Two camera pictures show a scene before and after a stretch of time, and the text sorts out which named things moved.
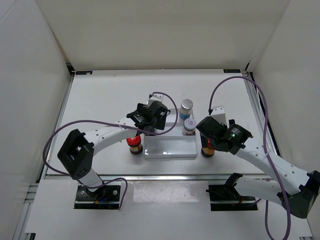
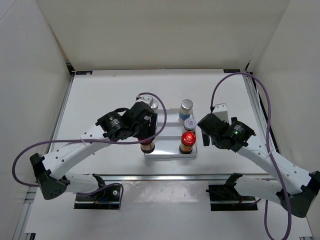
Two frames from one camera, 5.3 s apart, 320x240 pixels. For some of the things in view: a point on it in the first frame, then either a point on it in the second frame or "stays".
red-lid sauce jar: x=208 y=151 → x=188 y=139
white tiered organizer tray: x=173 y=144 stays
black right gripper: x=204 y=141 stays
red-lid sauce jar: x=135 y=147 → x=147 y=148
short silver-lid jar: x=189 y=126 stays
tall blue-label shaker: x=186 y=107 stays
